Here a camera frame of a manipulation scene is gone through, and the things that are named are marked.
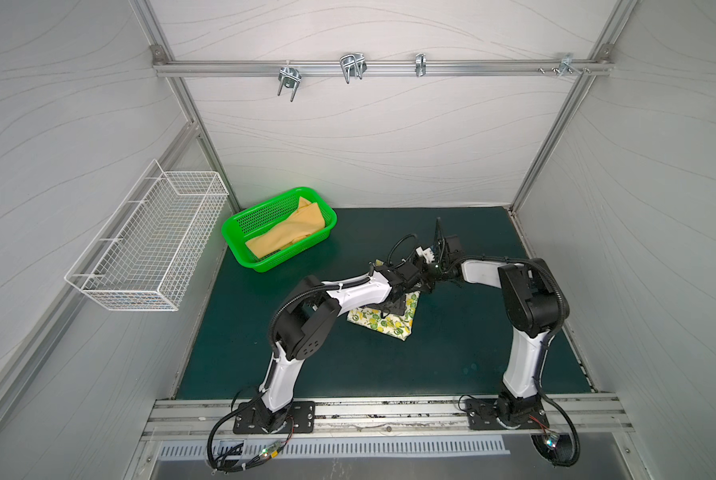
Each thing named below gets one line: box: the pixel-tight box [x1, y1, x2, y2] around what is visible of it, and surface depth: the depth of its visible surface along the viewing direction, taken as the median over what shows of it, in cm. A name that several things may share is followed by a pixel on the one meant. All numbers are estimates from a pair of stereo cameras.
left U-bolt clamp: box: [277, 60, 302, 103], surface depth 79 cm
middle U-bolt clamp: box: [340, 52, 367, 84], surface depth 78 cm
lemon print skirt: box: [347, 291, 421, 342], surface depth 90 cm
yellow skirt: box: [245, 196, 326, 259], surface depth 112 cm
